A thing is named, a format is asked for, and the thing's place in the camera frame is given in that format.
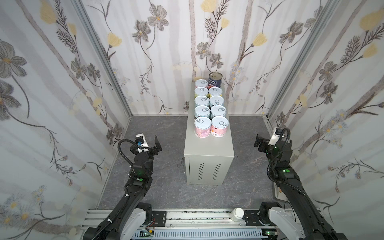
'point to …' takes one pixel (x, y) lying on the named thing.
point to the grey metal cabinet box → (207, 160)
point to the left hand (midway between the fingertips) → (144, 134)
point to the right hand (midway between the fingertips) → (266, 134)
